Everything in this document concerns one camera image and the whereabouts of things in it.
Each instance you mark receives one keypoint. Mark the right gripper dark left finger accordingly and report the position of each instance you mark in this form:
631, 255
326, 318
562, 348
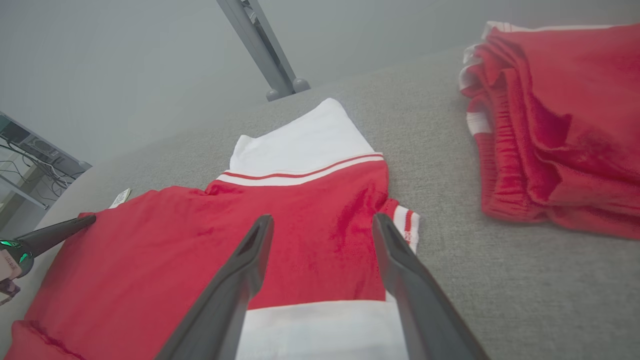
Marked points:
220, 315

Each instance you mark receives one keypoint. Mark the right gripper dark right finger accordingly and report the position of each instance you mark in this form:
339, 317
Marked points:
425, 325

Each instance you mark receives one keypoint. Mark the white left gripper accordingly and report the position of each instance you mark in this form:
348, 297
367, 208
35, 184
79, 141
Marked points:
10, 262

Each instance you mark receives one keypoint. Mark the red and white basketball jersey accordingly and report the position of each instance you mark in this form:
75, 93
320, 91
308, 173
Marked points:
150, 250

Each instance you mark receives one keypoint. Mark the red shorts with white stripe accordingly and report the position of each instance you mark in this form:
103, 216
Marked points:
575, 125

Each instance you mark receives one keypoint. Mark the grey fabric sofa cushion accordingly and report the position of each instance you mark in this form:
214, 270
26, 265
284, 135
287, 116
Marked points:
525, 290

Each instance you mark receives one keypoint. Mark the grey cylindrical post foot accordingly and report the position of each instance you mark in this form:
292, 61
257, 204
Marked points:
301, 85
273, 95

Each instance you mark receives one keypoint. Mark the grey metal partition post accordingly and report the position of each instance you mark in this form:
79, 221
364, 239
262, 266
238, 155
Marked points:
255, 45

